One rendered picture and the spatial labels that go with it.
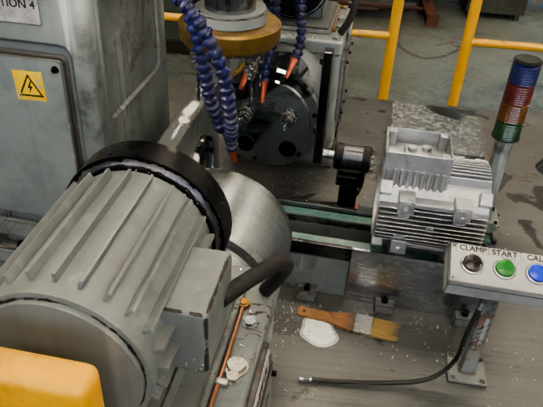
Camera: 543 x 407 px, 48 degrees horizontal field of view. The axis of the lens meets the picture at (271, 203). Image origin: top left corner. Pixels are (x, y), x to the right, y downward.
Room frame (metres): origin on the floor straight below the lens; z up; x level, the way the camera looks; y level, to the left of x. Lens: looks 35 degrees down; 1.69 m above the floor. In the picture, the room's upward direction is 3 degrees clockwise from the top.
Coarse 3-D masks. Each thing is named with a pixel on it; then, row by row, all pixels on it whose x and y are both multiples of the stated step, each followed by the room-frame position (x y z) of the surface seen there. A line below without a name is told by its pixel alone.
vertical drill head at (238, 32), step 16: (208, 0) 1.03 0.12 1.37; (224, 0) 1.02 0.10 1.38; (240, 0) 1.02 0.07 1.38; (208, 16) 1.01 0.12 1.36; (224, 16) 1.01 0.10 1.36; (240, 16) 1.01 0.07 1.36; (256, 16) 1.02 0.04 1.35; (272, 16) 1.09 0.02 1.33; (224, 32) 0.99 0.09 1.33; (240, 32) 1.00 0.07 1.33; (256, 32) 1.00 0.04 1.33; (272, 32) 1.02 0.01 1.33; (224, 48) 0.97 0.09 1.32; (240, 48) 0.98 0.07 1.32; (256, 48) 0.99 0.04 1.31; (192, 64) 1.02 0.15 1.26; (256, 64) 1.01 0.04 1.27
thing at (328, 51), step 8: (328, 48) 1.17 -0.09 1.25; (328, 56) 1.15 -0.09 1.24; (320, 64) 1.16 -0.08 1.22; (328, 64) 1.15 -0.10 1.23; (328, 72) 1.15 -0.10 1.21; (328, 80) 1.15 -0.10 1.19; (320, 88) 1.16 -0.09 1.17; (328, 88) 1.15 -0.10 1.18; (320, 96) 1.15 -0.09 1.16; (328, 96) 1.15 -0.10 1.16; (320, 104) 1.15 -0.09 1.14; (328, 104) 1.17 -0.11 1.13; (320, 112) 1.15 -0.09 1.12; (320, 120) 1.15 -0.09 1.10; (320, 128) 1.15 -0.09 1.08; (320, 136) 1.15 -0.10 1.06; (320, 144) 1.15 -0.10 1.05; (320, 152) 1.15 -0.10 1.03; (320, 160) 1.15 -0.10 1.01
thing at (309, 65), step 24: (288, 48) 1.39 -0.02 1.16; (240, 72) 1.28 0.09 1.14; (312, 72) 1.33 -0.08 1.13; (240, 96) 1.27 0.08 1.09; (288, 96) 1.25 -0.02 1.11; (312, 96) 1.25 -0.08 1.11; (240, 120) 1.20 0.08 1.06; (264, 120) 1.26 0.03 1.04; (288, 120) 1.22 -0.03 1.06; (312, 120) 1.25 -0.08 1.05; (240, 144) 1.26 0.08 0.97; (264, 144) 1.26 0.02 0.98; (288, 144) 1.25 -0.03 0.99; (312, 144) 1.25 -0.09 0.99
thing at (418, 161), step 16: (400, 128) 1.05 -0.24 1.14; (400, 144) 1.05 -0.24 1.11; (416, 144) 1.05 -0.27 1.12; (432, 144) 1.05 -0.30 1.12; (448, 144) 1.02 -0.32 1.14; (384, 160) 0.98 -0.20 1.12; (400, 160) 0.96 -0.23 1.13; (416, 160) 0.96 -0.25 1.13; (432, 160) 0.95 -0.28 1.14; (448, 160) 0.95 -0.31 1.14; (384, 176) 0.96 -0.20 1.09; (400, 176) 0.96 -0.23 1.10; (416, 176) 0.95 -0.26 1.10; (432, 176) 0.95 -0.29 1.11; (448, 176) 0.95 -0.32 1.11
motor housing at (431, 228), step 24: (456, 168) 0.98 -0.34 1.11; (480, 168) 0.99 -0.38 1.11; (432, 192) 0.95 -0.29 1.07; (456, 192) 0.94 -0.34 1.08; (480, 192) 0.94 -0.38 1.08; (384, 216) 0.92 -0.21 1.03; (432, 216) 0.91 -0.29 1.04; (480, 216) 0.91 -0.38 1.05; (384, 240) 0.97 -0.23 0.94; (408, 240) 0.92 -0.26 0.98; (432, 240) 0.91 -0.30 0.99; (456, 240) 0.91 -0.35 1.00; (480, 240) 0.90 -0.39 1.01
